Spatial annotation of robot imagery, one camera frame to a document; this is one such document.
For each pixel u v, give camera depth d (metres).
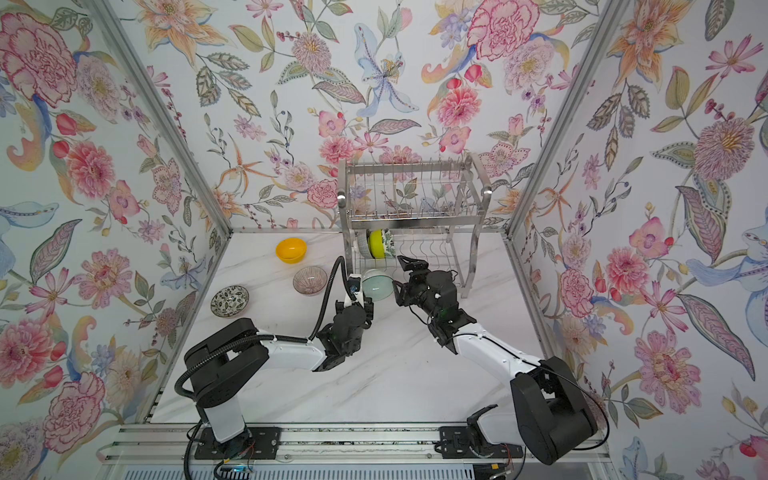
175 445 0.76
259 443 0.73
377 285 0.89
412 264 0.75
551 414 0.42
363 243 1.01
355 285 0.73
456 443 0.73
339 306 0.76
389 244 1.10
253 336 0.53
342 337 0.67
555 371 0.43
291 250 1.13
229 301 0.98
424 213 1.14
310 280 1.04
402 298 0.77
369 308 0.78
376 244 1.02
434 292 0.62
